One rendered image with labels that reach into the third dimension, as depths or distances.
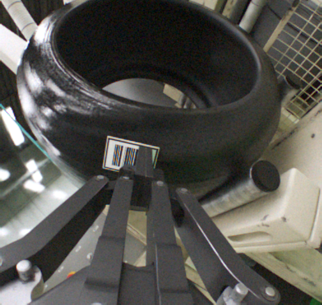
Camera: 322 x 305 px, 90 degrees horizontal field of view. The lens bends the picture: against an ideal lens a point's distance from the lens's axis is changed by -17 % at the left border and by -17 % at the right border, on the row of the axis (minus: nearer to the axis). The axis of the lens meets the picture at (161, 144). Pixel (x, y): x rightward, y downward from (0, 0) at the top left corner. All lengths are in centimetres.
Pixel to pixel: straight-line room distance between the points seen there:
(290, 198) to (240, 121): 12
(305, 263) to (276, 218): 58
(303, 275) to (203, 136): 70
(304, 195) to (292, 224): 5
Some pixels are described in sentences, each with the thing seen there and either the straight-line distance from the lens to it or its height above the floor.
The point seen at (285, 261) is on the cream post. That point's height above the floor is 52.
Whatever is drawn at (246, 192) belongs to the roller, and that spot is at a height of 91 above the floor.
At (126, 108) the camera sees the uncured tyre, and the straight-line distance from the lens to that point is 23.
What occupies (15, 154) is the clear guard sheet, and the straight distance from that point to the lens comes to 117.
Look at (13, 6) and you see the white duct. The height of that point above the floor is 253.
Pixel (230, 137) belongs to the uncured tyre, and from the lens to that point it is 26.
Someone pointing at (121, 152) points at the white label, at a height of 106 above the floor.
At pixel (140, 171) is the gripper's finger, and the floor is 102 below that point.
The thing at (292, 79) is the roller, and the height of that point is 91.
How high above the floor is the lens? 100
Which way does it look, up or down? 9 degrees up
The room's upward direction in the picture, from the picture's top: 54 degrees counter-clockwise
